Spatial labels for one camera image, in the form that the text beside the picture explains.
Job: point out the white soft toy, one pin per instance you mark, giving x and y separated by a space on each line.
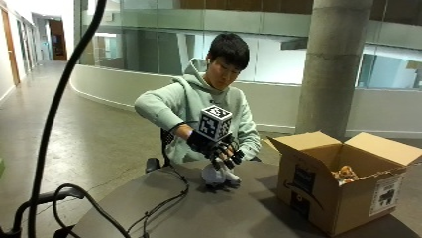
218 175

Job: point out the white marker cube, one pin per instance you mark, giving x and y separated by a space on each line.
214 122

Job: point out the black office chair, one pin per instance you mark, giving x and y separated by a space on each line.
160 152

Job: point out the the person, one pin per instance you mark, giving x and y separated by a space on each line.
193 99

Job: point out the orange soft toy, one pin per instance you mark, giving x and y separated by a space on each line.
345 174

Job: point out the brown cardboard box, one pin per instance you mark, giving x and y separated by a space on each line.
347 185

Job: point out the glass balustrade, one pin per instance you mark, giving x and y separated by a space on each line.
246 43

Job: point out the grey concrete pillar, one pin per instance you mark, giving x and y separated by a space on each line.
333 66

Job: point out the wooden door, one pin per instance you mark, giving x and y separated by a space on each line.
9 46

